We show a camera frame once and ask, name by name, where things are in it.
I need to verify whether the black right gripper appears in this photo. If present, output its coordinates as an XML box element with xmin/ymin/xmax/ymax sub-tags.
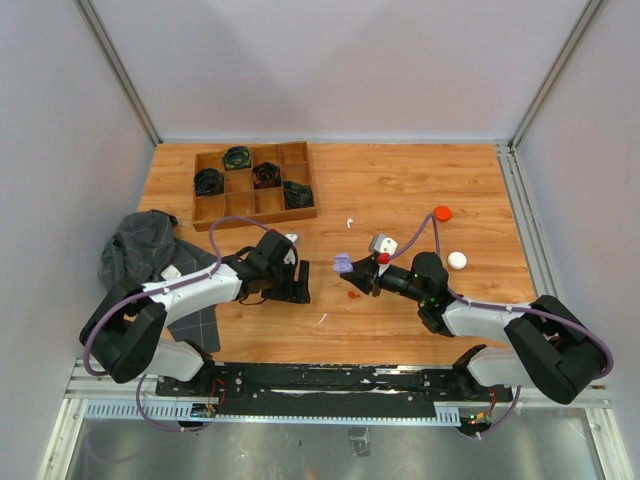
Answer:
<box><xmin>341</xmin><ymin>254</ymin><xmax>428</xmax><ymax>304</ymax></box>

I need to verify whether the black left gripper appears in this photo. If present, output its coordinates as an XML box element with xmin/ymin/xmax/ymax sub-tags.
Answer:
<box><xmin>262</xmin><ymin>257</ymin><xmax>311</xmax><ymax>303</ymax></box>

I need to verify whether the lilac earbud charging case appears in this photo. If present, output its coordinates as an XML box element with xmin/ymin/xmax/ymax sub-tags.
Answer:
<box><xmin>333</xmin><ymin>253</ymin><xmax>353</xmax><ymax>274</ymax></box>

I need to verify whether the white earbud charging case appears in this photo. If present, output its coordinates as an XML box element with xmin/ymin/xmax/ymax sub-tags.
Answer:
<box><xmin>447</xmin><ymin>251</ymin><xmax>468</xmax><ymax>270</ymax></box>

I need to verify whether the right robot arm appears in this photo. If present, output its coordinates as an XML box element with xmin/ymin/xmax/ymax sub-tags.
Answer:
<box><xmin>334</xmin><ymin>252</ymin><xmax>613</xmax><ymax>404</ymax></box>

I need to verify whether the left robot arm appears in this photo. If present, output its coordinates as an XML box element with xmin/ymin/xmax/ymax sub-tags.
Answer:
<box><xmin>79</xmin><ymin>230</ymin><xmax>311</xmax><ymax>396</ymax></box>

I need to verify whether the orange earbud charging case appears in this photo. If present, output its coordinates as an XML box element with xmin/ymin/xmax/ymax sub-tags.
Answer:
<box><xmin>433</xmin><ymin>206</ymin><xmax>453</xmax><ymax>222</ymax></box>

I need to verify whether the dark rolled necktie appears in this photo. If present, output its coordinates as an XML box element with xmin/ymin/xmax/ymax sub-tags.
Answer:
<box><xmin>283</xmin><ymin>181</ymin><xmax>314</xmax><ymax>209</ymax></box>

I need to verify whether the wooden compartment tray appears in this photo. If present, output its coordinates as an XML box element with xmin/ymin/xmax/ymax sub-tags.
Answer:
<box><xmin>192</xmin><ymin>142</ymin><xmax>318</xmax><ymax>232</ymax></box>

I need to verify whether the red patterned rolled necktie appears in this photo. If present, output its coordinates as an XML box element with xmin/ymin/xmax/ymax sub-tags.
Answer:
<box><xmin>252</xmin><ymin>162</ymin><xmax>281</xmax><ymax>190</ymax></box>

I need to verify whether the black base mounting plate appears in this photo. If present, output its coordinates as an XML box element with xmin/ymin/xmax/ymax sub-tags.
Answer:
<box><xmin>156</xmin><ymin>362</ymin><xmax>513</xmax><ymax>413</ymax></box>

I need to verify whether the black rolled necktie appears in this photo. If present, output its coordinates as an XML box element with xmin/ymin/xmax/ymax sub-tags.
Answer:
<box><xmin>193</xmin><ymin>168</ymin><xmax>224</xmax><ymax>197</ymax></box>

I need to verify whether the green rolled necktie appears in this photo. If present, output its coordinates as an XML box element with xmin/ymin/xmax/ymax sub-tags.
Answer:
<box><xmin>222</xmin><ymin>145</ymin><xmax>252</xmax><ymax>171</ymax></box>

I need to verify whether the grey checked cloth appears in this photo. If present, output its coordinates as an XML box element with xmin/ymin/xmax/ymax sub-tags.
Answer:
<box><xmin>99</xmin><ymin>210</ymin><xmax>221</xmax><ymax>353</ymax></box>

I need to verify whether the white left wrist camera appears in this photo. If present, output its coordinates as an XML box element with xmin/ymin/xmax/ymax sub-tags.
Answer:
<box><xmin>281</xmin><ymin>233</ymin><xmax>299</xmax><ymax>265</ymax></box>

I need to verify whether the white cable duct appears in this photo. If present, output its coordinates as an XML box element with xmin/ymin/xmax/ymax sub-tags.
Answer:
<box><xmin>85</xmin><ymin>398</ymin><xmax>461</xmax><ymax>427</ymax></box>

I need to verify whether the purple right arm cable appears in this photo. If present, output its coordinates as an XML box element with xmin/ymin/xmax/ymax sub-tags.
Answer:
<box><xmin>387</xmin><ymin>214</ymin><xmax>615</xmax><ymax>379</ymax></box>

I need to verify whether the aluminium corner frame post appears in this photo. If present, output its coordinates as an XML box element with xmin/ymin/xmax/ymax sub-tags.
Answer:
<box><xmin>508</xmin><ymin>0</ymin><xmax>608</xmax><ymax>152</ymax></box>

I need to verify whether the aluminium left frame post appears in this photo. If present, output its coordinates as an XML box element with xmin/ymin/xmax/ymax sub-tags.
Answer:
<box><xmin>73</xmin><ymin>0</ymin><xmax>163</xmax><ymax>147</ymax></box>

